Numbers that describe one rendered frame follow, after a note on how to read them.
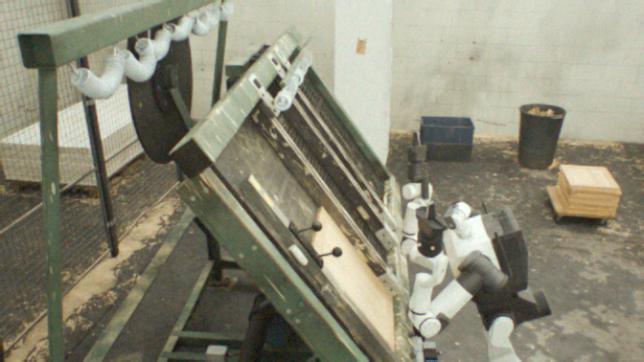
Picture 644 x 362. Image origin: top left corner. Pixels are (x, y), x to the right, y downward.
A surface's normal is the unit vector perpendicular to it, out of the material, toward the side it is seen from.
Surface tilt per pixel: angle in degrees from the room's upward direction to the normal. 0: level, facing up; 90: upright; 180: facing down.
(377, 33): 90
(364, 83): 90
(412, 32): 90
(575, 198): 90
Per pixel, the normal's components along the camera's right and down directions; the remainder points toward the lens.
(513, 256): -0.08, 0.40
